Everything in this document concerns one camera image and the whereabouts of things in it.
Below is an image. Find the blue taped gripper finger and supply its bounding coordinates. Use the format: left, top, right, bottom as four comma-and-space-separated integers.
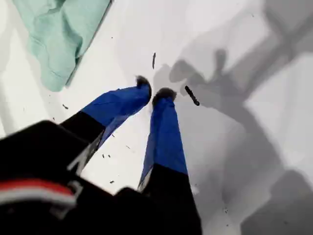
60, 75, 153, 151
136, 87, 203, 235

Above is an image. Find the thick black scrap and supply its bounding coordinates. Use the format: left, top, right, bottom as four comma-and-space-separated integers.
184, 85, 201, 107

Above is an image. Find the red and white wire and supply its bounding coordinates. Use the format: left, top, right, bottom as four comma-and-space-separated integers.
0, 179, 77, 209

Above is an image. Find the pale green T-shirt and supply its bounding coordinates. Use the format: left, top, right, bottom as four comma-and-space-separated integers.
13, 0, 113, 93

